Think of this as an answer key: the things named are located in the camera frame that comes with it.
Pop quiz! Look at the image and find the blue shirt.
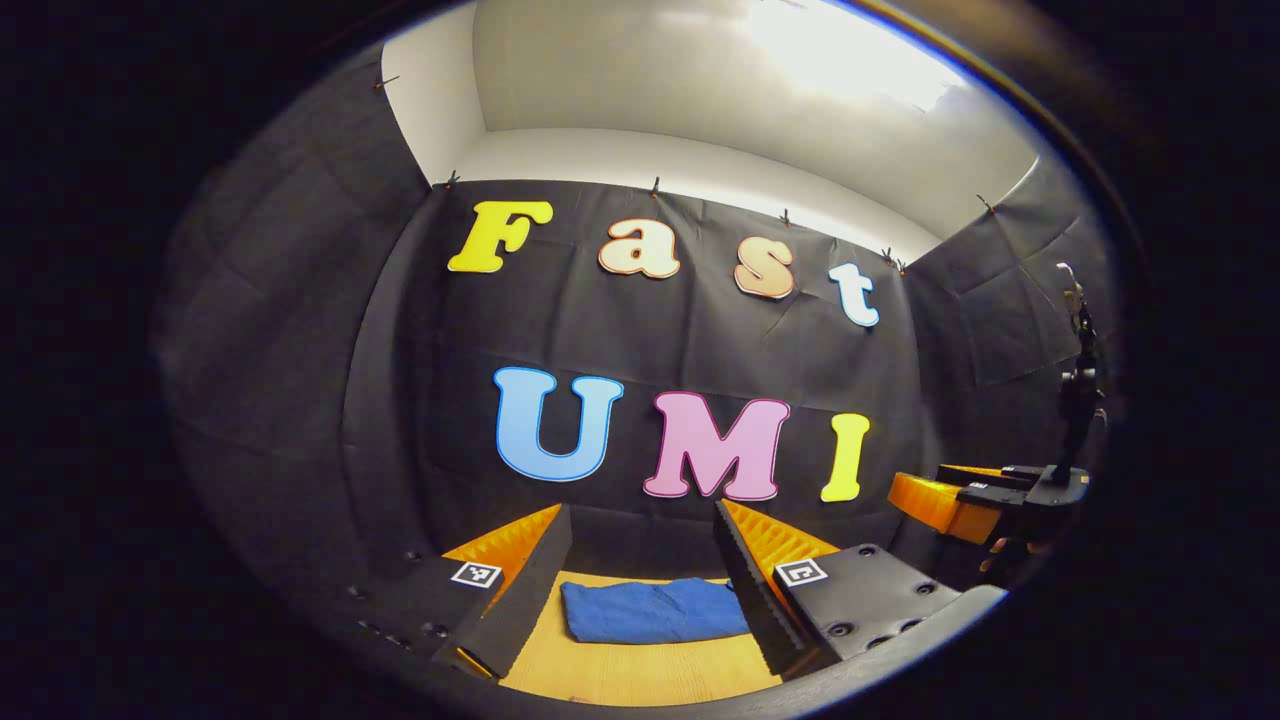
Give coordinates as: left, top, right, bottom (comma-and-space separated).
560, 577, 751, 644

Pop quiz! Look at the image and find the ceiling light panel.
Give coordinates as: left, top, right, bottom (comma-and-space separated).
745, 0, 966, 111

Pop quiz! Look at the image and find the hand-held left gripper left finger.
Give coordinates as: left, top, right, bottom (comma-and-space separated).
345, 503, 573, 681

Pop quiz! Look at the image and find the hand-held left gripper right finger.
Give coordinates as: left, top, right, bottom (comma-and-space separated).
713, 500, 966, 679

